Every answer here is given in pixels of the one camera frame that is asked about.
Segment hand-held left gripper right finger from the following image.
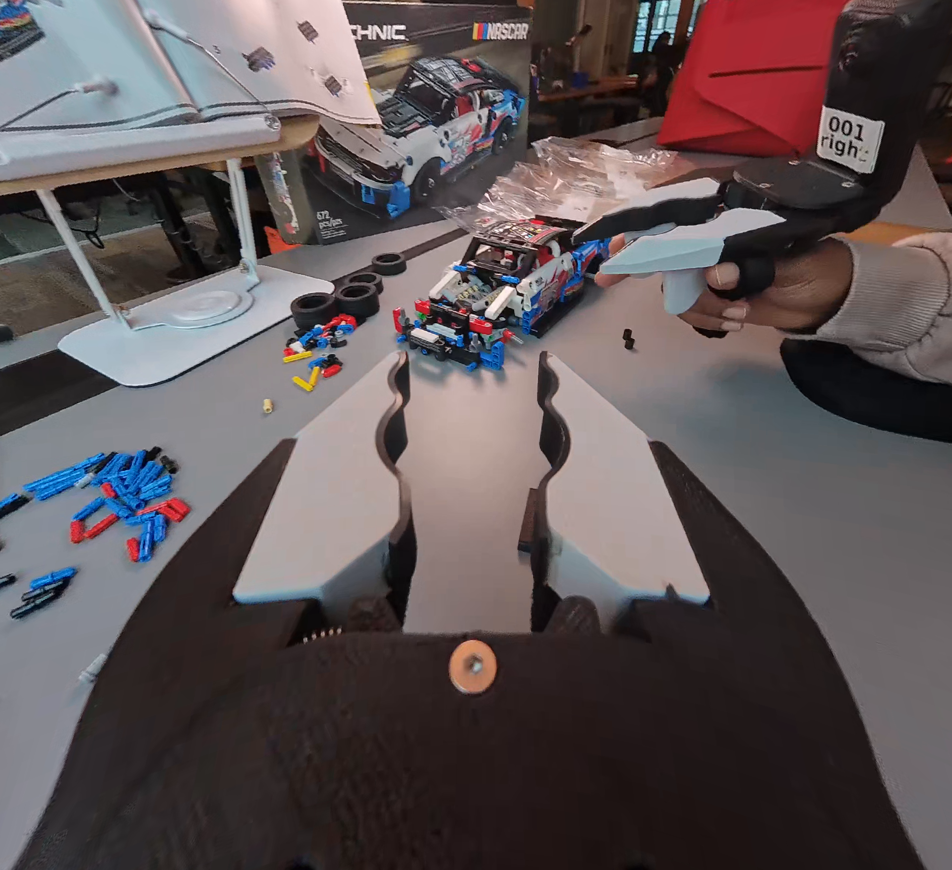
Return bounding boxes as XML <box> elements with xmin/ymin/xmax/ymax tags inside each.
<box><xmin>518</xmin><ymin>351</ymin><xmax>712</xmax><ymax>625</ymax></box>

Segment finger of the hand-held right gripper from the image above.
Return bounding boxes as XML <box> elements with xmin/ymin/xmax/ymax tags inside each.
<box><xmin>571</xmin><ymin>177</ymin><xmax>724</xmax><ymax>246</ymax></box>
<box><xmin>597</xmin><ymin>208</ymin><xmax>787</xmax><ymax>316</ymax></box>

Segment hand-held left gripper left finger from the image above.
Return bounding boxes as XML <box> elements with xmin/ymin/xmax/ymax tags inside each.
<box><xmin>232</xmin><ymin>351</ymin><xmax>416</xmax><ymax>621</ymax></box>

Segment person's right forearm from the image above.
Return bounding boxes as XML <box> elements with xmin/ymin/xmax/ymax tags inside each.
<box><xmin>814</xmin><ymin>230</ymin><xmax>952</xmax><ymax>385</ymax></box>

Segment grey desk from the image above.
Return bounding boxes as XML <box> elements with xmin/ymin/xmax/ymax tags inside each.
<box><xmin>0</xmin><ymin>133</ymin><xmax>952</xmax><ymax>870</ymax></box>

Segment person's right hand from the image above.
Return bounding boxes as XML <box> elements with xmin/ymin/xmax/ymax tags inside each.
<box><xmin>595</xmin><ymin>234</ymin><xmax>854</xmax><ymax>340</ymax></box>

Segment crumpled clear plastic bag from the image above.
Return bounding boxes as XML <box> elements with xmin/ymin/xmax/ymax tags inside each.
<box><xmin>435</xmin><ymin>137</ymin><xmax>681</xmax><ymax>231</ymax></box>

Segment red felt tote bag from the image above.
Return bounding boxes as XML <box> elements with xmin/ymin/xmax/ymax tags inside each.
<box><xmin>658</xmin><ymin>0</ymin><xmax>893</xmax><ymax>157</ymax></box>

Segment toy brick race car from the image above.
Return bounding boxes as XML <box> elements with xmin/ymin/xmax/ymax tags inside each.
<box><xmin>396</xmin><ymin>215</ymin><xmax>605</xmax><ymax>373</ymax></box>

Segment pile of mixed coloured pieces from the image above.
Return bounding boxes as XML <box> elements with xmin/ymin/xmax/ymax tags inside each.
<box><xmin>281</xmin><ymin>314</ymin><xmax>359</xmax><ymax>393</ymax></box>

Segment pile of blue red pins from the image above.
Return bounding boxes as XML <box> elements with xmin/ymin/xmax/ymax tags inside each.
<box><xmin>0</xmin><ymin>444</ymin><xmax>192</xmax><ymax>621</ymax></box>

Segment black toy car box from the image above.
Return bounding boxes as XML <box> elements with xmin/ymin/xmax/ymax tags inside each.
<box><xmin>256</xmin><ymin>1</ymin><xmax>535</xmax><ymax>246</ymax></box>

